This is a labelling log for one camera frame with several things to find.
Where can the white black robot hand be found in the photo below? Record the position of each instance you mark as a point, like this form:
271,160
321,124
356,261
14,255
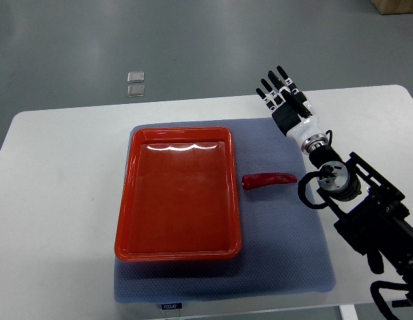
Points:
296,120

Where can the red pepper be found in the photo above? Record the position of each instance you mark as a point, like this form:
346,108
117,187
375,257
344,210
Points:
253,181

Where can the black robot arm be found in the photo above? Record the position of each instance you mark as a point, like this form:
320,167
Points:
371,214

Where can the red plastic tray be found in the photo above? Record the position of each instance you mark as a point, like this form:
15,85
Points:
180,197

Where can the cardboard box corner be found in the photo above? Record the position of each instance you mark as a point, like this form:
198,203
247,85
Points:
390,7

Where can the blue-grey textured mat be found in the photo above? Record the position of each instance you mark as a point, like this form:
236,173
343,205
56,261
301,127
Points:
283,249

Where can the white table leg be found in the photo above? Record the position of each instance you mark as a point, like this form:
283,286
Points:
348,312

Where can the blue table label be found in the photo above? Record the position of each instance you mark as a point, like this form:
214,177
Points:
171,306

